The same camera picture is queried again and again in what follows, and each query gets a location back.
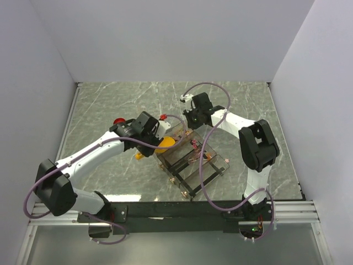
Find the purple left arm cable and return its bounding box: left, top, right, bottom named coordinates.
left=23, top=114, right=187, bottom=246

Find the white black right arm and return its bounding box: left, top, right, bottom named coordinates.
left=180, top=92, right=280, bottom=220

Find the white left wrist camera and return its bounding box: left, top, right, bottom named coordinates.
left=156, top=114, right=172, bottom=139

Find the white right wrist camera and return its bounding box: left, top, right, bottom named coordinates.
left=180, top=94, right=193, bottom=112

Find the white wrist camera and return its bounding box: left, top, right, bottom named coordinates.
left=180, top=94, right=193, bottom=112
left=156, top=114, right=172, bottom=139

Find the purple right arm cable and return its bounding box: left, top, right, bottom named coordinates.
left=183, top=82, right=275, bottom=241

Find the yellow plastic scoop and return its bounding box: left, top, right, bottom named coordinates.
left=135, top=136, right=176, bottom=160

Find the red jar lid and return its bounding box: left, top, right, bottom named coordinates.
left=113, top=118, right=126, bottom=125

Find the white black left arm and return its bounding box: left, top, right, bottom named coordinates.
left=34, top=112, right=171, bottom=222

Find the black base beam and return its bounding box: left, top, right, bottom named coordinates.
left=77, top=200, right=276, bottom=235

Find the clear candy drawer box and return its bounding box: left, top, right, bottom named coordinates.
left=153, top=129, right=229, bottom=201

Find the aluminium frame rail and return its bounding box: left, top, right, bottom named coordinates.
left=23, top=82, right=83, bottom=219

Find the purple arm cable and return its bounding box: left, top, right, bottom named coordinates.
left=183, top=82, right=275, bottom=241
left=23, top=114, right=187, bottom=246

